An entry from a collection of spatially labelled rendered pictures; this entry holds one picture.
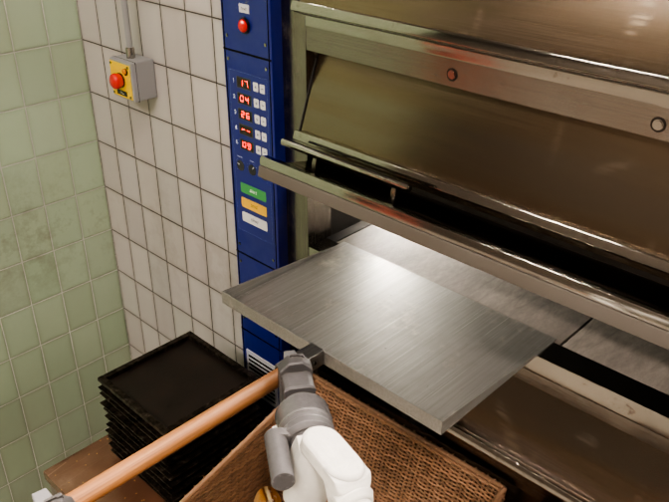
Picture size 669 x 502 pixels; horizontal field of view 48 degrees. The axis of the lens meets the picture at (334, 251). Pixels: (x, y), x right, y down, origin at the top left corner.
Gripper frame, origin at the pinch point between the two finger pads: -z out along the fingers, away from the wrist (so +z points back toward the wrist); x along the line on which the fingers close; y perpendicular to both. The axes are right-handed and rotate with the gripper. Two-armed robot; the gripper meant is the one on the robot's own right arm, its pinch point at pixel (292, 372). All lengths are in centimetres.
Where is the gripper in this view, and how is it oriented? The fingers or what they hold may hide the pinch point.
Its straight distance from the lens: 132.4
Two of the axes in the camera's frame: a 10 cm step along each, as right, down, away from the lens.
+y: -9.8, 0.9, -1.7
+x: 0.1, -8.8, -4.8
